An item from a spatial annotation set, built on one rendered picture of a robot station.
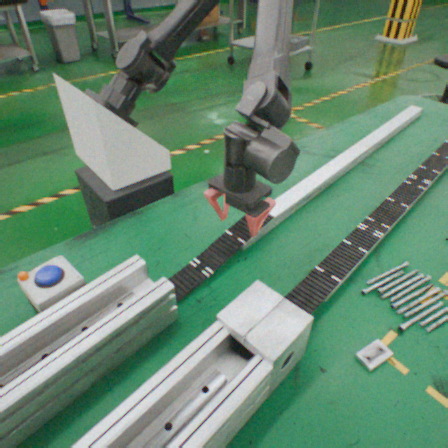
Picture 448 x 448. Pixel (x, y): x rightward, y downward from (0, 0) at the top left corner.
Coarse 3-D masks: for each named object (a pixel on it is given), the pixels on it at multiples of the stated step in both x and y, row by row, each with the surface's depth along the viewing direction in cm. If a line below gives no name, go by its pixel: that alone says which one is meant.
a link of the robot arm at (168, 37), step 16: (192, 0) 75; (208, 0) 75; (176, 16) 77; (192, 16) 76; (144, 32) 78; (160, 32) 78; (176, 32) 77; (192, 32) 79; (128, 48) 79; (144, 48) 78; (160, 48) 78; (176, 48) 80; (128, 64) 77; (144, 64) 79; (176, 64) 84; (160, 80) 83
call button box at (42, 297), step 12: (48, 264) 61; (60, 264) 61; (72, 276) 59; (24, 288) 57; (36, 288) 57; (48, 288) 57; (60, 288) 57; (72, 288) 58; (36, 300) 55; (48, 300) 55; (60, 300) 57
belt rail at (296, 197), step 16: (416, 112) 121; (384, 128) 111; (400, 128) 115; (368, 144) 102; (336, 160) 95; (352, 160) 95; (320, 176) 89; (336, 176) 92; (288, 192) 83; (304, 192) 83; (288, 208) 79; (272, 224) 77; (256, 240) 74
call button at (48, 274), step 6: (42, 270) 58; (48, 270) 58; (54, 270) 58; (60, 270) 58; (36, 276) 57; (42, 276) 57; (48, 276) 57; (54, 276) 57; (60, 276) 58; (42, 282) 56; (48, 282) 56
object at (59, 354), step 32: (96, 288) 53; (128, 288) 58; (160, 288) 53; (32, 320) 49; (64, 320) 50; (96, 320) 52; (128, 320) 49; (160, 320) 55; (0, 352) 45; (32, 352) 49; (64, 352) 45; (96, 352) 48; (128, 352) 53; (0, 384) 45; (32, 384) 42; (64, 384) 46; (0, 416) 40; (32, 416) 44
